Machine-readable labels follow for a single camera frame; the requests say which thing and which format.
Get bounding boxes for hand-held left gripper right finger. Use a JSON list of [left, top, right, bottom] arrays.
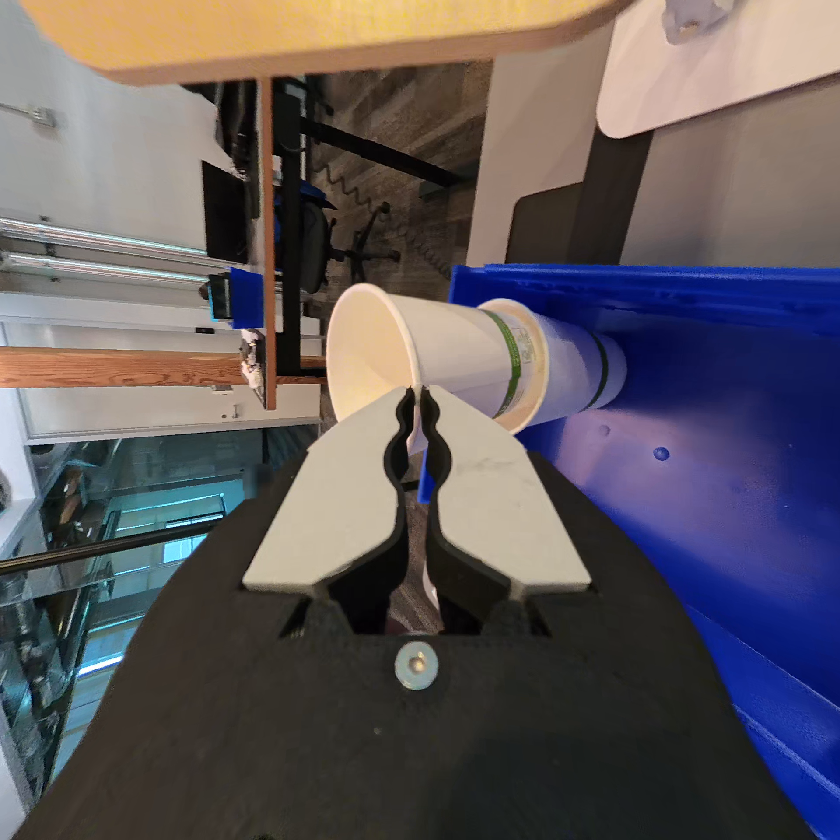
[[419, 387, 593, 635]]

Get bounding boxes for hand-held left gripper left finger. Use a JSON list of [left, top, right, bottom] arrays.
[[242, 387, 416, 635]]

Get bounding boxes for stack of white paper cups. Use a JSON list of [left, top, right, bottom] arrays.
[[478, 298, 628, 436]]

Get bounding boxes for white paper cup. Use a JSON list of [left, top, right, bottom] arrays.
[[325, 283, 536, 455]]

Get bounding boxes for large blue plastic bin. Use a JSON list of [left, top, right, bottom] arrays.
[[416, 262, 840, 840]]

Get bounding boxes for brown wooden desk top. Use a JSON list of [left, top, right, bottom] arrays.
[[257, 77, 278, 411]]

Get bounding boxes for dark desk mat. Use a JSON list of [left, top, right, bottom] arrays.
[[507, 125, 654, 265]]

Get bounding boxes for glass partition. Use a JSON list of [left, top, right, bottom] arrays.
[[0, 423, 322, 808]]

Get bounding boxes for black tray with white parts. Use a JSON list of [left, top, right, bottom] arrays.
[[239, 328, 269, 395]]

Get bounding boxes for black pole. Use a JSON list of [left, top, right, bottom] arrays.
[[0, 518, 227, 578]]

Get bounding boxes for small blue plastic bin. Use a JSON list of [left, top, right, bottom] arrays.
[[230, 267, 265, 329]]

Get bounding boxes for black office chair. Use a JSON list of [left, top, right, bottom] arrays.
[[298, 200, 403, 294]]

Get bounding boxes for black monitor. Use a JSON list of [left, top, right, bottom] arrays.
[[200, 159, 250, 265]]

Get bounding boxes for blue cloth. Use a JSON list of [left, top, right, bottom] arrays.
[[272, 180, 339, 244]]

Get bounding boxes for light wooden board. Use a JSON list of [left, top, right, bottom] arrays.
[[16, 0, 634, 86]]

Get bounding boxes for white board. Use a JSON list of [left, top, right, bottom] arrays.
[[596, 0, 840, 140]]

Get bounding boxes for pale plastic object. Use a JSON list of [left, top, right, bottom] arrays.
[[661, 0, 732, 46]]

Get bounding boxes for black desk frame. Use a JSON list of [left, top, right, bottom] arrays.
[[272, 75, 463, 378]]

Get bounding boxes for wooden post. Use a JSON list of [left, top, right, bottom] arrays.
[[0, 346, 327, 389]]

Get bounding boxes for coiled cable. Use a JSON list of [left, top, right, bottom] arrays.
[[315, 161, 454, 277]]

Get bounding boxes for silver metal rail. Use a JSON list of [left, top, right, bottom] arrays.
[[0, 217, 211, 258], [0, 251, 211, 286]]

